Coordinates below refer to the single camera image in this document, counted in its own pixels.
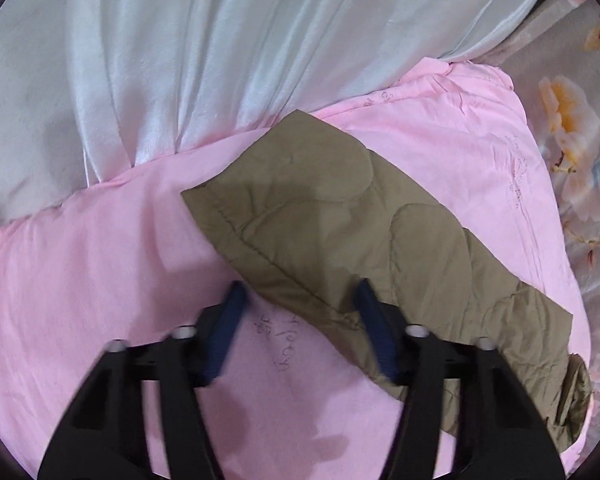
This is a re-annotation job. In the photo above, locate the olive quilted puffer jacket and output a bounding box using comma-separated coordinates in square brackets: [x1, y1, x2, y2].
[182, 112, 591, 451]

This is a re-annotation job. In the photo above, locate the pink quilt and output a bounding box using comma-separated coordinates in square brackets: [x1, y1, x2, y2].
[0, 58, 591, 479]

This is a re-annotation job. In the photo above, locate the white satin curtain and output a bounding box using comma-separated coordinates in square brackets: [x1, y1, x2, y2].
[0, 0, 538, 225]

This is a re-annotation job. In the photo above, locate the grey floral bed sheet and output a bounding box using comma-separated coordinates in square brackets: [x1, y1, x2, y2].
[488, 0, 600, 396]

